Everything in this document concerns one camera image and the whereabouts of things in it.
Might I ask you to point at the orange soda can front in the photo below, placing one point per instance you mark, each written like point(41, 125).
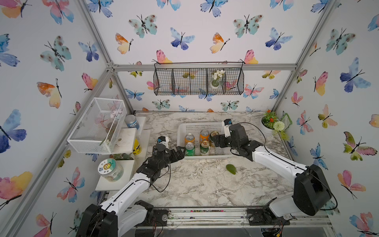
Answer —
point(189, 138)

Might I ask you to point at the orange soda can back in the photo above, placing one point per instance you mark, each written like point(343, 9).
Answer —
point(204, 136)

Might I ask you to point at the white tiered shelf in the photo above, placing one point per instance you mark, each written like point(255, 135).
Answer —
point(125, 145)

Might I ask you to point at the small white flower vase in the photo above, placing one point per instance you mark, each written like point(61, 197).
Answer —
point(217, 77)

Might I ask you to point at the green leaf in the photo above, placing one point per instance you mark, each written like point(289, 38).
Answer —
point(231, 168)

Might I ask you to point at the green gold beer can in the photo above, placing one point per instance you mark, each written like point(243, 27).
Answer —
point(204, 147)

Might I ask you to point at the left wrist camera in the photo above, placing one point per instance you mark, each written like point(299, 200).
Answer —
point(163, 140)

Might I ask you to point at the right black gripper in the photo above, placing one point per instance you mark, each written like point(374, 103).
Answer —
point(222, 138)

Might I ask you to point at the orange soda can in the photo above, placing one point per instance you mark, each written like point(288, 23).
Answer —
point(204, 136)
point(189, 138)

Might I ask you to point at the green soda can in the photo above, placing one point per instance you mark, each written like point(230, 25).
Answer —
point(190, 149)

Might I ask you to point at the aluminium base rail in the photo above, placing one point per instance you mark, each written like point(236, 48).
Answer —
point(230, 217)

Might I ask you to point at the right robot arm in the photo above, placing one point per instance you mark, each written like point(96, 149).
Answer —
point(311, 190)

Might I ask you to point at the white potted flower plant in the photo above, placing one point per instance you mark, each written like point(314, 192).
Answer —
point(273, 126)

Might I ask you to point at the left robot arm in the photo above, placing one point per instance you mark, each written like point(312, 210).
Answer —
point(121, 212)

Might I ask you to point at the green picture frame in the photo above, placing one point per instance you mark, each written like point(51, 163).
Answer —
point(286, 120)

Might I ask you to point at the black wire wall basket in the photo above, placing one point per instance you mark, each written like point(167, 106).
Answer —
point(195, 78)

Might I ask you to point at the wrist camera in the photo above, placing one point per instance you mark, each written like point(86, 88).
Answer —
point(163, 140)
point(226, 125)

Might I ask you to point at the yellow bottle on shelf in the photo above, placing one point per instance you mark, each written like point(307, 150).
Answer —
point(137, 147)

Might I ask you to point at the white mesh box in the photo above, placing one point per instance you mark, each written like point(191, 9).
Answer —
point(98, 129)

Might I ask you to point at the blue grey can on shelf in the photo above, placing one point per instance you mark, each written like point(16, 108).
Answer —
point(132, 122)

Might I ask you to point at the white plastic perforated basket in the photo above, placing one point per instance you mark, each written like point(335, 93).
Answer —
point(195, 128)

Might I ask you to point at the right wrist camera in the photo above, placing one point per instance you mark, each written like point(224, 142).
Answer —
point(226, 125)

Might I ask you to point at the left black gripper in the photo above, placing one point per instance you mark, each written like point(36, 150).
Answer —
point(180, 156)

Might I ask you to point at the round lidded snack jar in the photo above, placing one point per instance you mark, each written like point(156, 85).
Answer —
point(110, 169)

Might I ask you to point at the green tan can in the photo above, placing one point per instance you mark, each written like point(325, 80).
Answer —
point(214, 139)

